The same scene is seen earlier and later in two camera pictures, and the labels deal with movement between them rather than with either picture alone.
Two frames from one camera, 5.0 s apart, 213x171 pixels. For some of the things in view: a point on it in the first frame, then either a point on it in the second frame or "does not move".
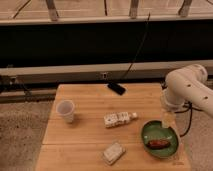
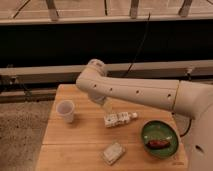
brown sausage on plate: [158, 144] does not move
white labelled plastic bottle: [114, 119] does not move
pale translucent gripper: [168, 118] -> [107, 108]
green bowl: [155, 131] does not move
